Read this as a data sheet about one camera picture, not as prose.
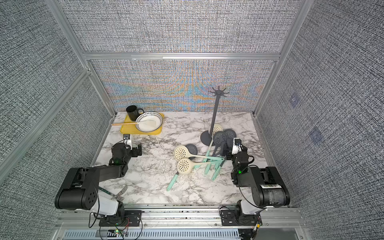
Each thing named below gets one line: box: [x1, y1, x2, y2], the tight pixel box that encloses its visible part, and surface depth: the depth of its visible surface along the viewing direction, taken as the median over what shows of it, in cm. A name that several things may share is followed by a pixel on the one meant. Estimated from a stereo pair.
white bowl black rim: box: [135, 111, 163, 133], surface depth 115 cm
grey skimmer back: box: [224, 128, 237, 145], surface depth 105 cm
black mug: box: [126, 105, 145, 121], surface depth 116 cm
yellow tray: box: [120, 112, 165, 135], surface depth 111 cm
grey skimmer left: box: [212, 130, 228, 156], surface depth 103 cm
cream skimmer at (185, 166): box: [176, 158, 213, 175], surface depth 89 cm
